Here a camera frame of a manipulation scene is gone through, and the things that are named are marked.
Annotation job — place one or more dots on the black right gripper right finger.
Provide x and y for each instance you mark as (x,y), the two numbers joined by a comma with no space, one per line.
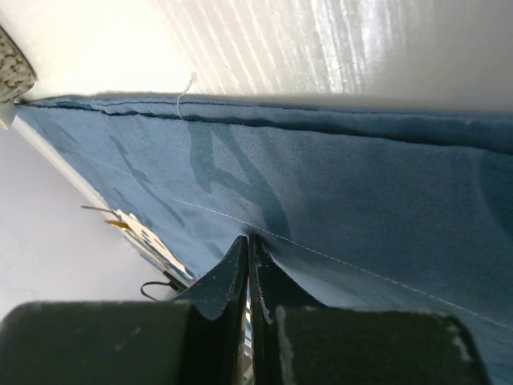
(298,340)

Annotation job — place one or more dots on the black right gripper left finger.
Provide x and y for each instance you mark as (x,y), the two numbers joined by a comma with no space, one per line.
(195,338)

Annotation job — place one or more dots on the blue bear print cloth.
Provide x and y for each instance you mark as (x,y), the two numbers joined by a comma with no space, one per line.
(362,208)

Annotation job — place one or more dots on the cream round plate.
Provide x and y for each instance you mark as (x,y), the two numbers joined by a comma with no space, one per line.
(7,114)

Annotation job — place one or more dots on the gold spoon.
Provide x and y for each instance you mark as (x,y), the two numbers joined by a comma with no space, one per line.
(118,224)

